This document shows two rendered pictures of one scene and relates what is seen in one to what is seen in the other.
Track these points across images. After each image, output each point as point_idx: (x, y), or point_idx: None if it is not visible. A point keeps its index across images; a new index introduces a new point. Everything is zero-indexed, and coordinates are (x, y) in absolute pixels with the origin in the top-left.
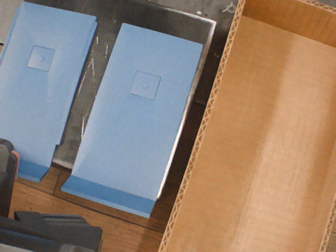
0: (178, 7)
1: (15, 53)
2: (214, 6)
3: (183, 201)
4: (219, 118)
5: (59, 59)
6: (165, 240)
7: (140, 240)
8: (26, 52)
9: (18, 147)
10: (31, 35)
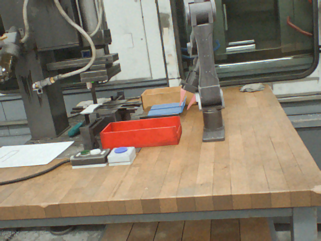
0: None
1: (159, 113)
2: (142, 111)
3: None
4: None
5: (159, 110)
6: None
7: (191, 106)
8: (159, 112)
9: (179, 109)
10: (155, 113)
